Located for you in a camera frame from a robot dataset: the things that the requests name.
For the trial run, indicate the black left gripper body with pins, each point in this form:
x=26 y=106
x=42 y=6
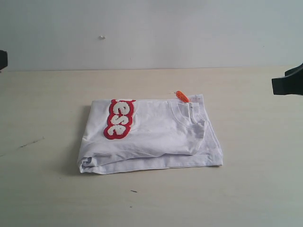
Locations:
x=3 y=59

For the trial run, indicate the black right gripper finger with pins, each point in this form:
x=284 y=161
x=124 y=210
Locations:
x=290 y=84

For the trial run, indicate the white t-shirt red lettering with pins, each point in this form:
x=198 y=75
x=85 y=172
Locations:
x=125 y=135

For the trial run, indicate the orange neck tag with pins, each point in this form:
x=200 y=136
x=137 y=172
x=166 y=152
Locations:
x=182 y=97

